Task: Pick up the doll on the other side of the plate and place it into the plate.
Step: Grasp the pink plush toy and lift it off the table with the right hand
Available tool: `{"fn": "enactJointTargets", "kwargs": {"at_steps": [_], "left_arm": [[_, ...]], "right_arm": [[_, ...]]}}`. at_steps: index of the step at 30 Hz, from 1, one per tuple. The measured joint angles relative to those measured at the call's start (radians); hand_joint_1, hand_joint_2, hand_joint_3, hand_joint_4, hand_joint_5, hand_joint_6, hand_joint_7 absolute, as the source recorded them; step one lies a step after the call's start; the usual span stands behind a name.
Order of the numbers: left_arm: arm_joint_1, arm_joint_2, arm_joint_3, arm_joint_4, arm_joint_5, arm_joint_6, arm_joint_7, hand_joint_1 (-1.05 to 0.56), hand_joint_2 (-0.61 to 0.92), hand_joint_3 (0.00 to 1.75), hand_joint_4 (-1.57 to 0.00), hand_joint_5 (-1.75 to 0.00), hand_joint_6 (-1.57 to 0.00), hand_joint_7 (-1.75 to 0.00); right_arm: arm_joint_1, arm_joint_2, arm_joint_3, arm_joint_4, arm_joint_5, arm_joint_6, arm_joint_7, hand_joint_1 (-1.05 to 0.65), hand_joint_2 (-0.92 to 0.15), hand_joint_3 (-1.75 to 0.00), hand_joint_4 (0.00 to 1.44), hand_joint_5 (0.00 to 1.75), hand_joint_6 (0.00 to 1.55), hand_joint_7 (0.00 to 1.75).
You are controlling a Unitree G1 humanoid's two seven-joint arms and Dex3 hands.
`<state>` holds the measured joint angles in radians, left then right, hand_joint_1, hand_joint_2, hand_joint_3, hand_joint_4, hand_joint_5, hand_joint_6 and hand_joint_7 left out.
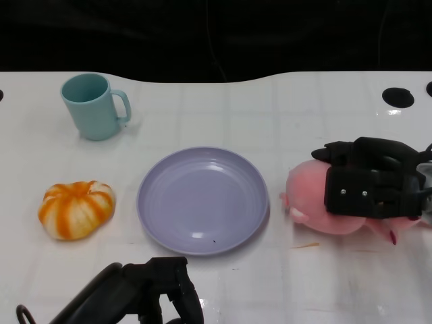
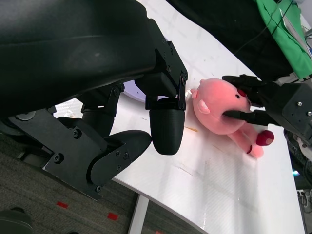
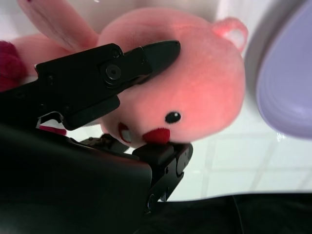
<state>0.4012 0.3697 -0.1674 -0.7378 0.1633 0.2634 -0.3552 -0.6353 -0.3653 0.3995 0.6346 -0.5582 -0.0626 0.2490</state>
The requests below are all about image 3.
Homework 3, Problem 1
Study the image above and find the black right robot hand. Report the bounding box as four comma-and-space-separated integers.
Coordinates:
0, 40, 194, 234

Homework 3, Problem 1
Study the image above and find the pink plush doll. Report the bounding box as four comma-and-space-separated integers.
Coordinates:
0, 0, 249, 147

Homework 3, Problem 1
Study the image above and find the purple plastic plate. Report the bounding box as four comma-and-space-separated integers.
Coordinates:
255, 0, 312, 140

